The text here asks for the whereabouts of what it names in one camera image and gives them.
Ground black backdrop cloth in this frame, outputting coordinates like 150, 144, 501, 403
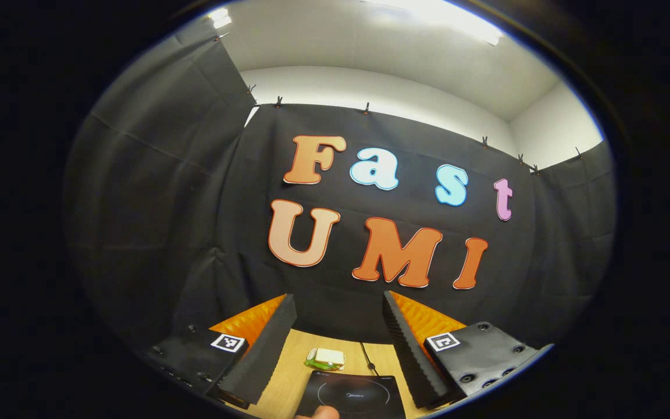
62, 32, 618, 350

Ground wide ceiling light panel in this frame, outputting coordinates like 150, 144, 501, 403
363, 0, 505, 47

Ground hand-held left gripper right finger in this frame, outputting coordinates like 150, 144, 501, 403
382, 290, 540, 410

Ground sandwich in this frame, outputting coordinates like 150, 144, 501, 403
304, 347, 347, 372

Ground black power cable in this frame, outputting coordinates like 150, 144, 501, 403
359, 342, 379, 377

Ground black induction cooktop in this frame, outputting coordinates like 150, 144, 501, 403
295, 371, 407, 419

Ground row of black cloth clips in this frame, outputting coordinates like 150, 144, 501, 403
214, 32, 583, 175

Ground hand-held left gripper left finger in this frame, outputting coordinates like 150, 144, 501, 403
148, 293, 299, 408

